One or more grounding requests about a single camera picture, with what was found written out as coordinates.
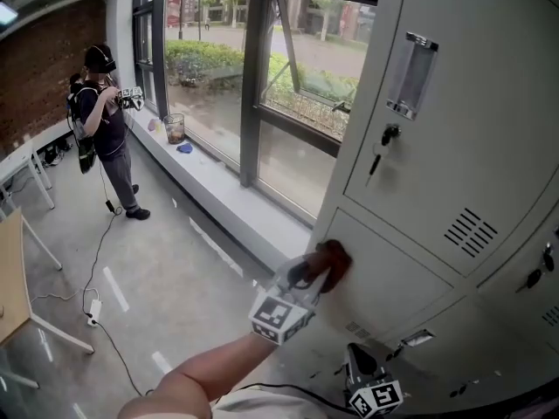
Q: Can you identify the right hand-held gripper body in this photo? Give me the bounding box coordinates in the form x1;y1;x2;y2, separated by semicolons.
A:
346;371;404;419

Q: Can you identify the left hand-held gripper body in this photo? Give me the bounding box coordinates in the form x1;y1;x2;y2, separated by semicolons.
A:
248;276;317;346

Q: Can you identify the brown knitted cloth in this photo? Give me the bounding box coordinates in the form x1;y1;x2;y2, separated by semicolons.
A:
300;238;354;295

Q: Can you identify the grey metal locker door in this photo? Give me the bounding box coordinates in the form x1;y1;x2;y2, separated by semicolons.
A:
300;207;455;342

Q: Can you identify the grey metal locker cabinet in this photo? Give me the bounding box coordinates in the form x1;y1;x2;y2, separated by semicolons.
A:
279;0;559;399

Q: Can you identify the person's left forearm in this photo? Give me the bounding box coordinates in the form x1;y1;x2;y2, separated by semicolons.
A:
117;332;280;419

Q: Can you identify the person's white printed t-shirt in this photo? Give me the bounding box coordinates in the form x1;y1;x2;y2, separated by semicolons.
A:
211;384;363;419

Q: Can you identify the grey window sill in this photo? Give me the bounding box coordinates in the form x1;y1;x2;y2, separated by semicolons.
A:
128;111;318;278

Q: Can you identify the clear cup with brown contents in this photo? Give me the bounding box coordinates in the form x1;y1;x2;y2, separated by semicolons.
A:
162;112;187;146

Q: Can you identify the white power strip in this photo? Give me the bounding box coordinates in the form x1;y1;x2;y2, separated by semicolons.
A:
86;299;104;327

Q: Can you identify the green hedge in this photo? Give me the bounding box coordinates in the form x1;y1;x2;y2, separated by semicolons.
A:
165;39;363;117

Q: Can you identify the light wooden table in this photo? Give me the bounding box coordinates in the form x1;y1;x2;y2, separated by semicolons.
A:
0;207;95;388

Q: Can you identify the white table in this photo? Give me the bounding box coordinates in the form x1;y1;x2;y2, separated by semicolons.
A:
0;122;75;212

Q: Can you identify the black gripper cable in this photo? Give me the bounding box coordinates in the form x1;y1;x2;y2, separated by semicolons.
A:
211;381;355;414

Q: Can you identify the black power cable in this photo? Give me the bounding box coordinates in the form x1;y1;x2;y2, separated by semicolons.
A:
89;319;154;399
81;198;123;318

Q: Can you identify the black window frame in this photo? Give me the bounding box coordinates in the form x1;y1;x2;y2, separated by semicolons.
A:
130;0;385;229

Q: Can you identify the white power cable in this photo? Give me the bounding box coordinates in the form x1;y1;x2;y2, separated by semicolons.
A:
29;286;100;305

